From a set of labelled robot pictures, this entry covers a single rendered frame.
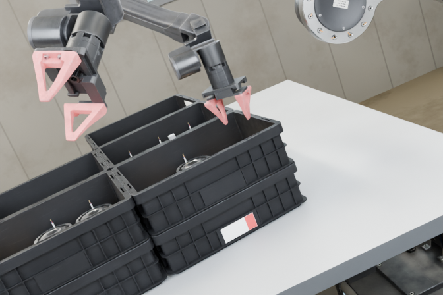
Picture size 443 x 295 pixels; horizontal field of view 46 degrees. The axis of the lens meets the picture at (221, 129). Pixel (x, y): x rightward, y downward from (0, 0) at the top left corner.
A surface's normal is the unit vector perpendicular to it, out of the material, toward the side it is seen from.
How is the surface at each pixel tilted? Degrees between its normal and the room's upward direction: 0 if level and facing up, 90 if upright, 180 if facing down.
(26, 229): 90
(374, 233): 0
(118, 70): 90
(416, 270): 0
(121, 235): 90
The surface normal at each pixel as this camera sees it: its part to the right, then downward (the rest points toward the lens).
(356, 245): -0.35, -0.90
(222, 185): 0.36, 0.14
